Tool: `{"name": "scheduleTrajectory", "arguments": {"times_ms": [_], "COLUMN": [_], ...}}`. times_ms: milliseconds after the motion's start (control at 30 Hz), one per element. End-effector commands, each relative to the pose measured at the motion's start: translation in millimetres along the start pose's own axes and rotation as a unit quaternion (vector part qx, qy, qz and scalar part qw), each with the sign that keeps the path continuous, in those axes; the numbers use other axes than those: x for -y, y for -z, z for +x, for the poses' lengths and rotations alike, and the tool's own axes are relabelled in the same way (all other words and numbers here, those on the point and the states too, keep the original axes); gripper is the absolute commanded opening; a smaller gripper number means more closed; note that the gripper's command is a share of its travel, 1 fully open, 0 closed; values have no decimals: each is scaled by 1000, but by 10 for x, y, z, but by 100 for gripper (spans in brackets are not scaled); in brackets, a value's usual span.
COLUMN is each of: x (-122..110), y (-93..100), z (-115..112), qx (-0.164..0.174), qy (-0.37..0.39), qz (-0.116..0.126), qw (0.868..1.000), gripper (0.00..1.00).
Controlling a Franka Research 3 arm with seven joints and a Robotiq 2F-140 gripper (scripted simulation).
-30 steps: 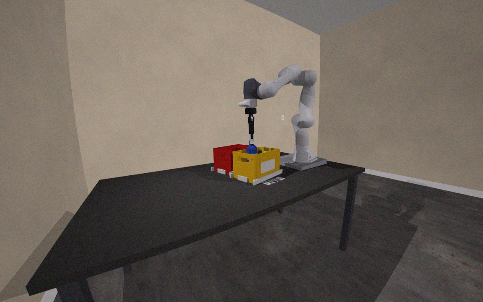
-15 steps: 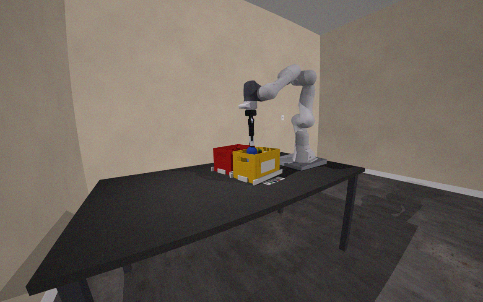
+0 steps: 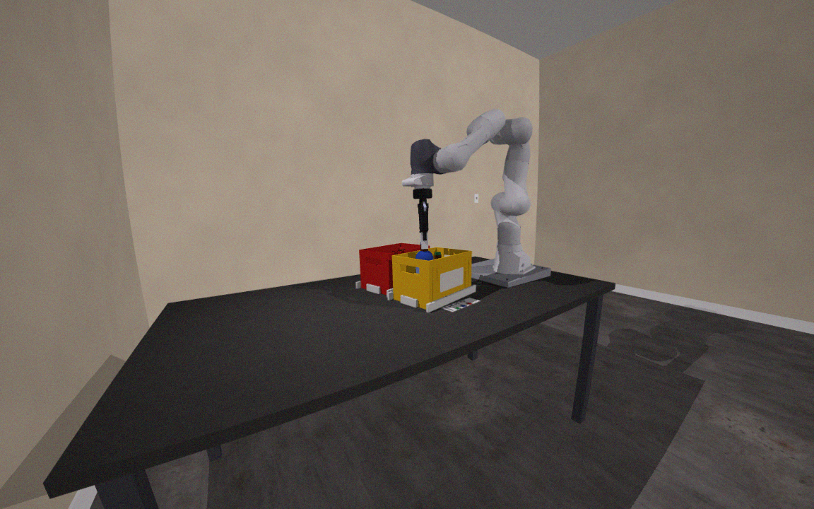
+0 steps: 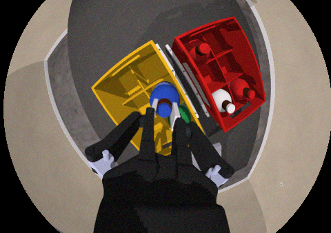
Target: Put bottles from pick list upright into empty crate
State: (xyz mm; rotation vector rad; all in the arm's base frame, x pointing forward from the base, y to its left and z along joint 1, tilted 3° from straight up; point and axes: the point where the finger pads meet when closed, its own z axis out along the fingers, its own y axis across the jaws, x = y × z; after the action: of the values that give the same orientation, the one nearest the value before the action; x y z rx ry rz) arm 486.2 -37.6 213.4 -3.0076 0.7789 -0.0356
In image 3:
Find red crate with dividers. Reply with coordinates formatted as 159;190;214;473
359;243;420;295

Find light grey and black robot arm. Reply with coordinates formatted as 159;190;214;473
402;109;536;274

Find blue bottle with light blue label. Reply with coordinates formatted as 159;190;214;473
415;244;434;274

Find white paper strip with colored marks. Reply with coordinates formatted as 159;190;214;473
442;298;480;312

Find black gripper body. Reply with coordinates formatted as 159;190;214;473
413;188;432;212

